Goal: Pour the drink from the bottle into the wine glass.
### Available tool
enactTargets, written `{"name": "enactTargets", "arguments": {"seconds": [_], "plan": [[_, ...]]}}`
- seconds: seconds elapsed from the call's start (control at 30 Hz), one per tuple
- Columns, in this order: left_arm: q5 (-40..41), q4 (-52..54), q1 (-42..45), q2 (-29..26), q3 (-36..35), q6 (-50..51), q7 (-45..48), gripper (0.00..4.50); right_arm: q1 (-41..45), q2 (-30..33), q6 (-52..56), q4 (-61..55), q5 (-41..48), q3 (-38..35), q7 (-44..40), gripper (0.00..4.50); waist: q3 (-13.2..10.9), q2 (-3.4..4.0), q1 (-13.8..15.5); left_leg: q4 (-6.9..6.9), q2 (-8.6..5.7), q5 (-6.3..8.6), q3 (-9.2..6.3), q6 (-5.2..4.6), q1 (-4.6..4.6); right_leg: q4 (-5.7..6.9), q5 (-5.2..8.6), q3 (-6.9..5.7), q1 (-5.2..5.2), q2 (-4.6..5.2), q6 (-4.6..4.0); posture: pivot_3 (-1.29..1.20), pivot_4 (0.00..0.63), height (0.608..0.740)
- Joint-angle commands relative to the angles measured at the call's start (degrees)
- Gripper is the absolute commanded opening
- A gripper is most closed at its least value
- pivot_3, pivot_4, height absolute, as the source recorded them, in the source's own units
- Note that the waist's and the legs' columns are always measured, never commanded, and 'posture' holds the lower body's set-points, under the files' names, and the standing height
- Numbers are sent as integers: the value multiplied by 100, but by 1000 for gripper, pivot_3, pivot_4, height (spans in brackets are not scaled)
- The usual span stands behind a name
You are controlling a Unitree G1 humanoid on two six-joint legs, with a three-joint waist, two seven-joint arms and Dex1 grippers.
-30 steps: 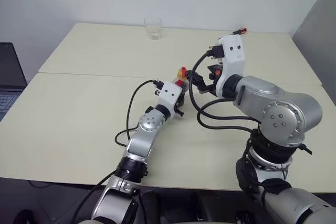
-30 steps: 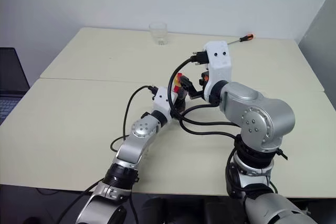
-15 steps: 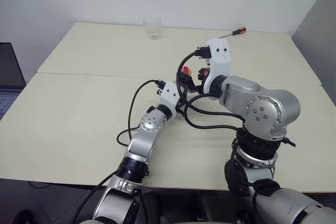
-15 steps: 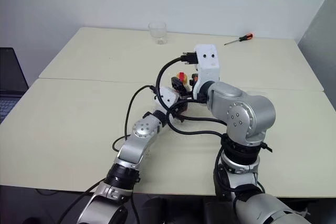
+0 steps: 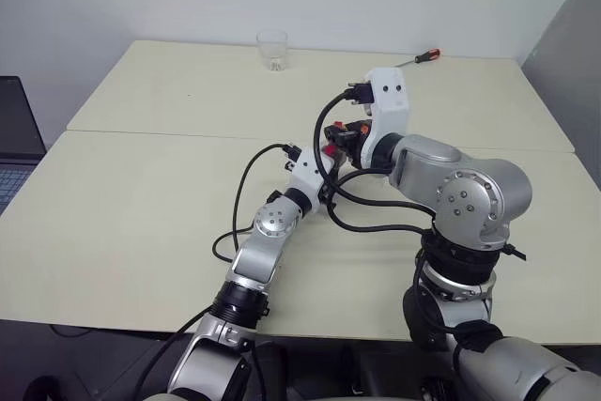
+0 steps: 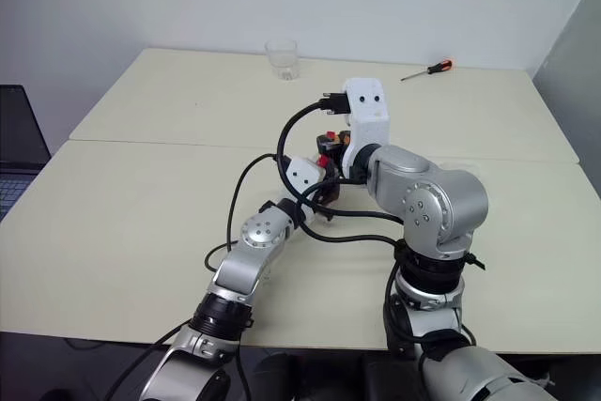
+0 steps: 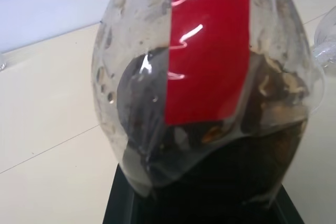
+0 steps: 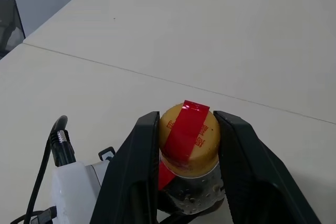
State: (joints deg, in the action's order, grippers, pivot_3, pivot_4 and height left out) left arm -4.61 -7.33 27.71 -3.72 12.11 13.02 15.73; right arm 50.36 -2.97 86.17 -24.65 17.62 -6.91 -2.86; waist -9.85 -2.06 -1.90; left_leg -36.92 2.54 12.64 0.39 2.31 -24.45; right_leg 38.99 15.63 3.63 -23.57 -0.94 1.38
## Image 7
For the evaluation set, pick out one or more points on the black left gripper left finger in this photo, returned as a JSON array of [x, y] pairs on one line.
[[119, 203]]

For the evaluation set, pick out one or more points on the clear plastic object at edge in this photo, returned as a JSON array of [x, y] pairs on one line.
[[326, 40]]

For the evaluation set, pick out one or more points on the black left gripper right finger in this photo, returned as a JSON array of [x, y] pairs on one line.
[[287, 211]]

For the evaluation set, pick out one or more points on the clear bottle with red tape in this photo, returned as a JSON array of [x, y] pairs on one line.
[[207, 51]]

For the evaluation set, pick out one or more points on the clear glass object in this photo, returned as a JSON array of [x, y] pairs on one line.
[[2, 62]]

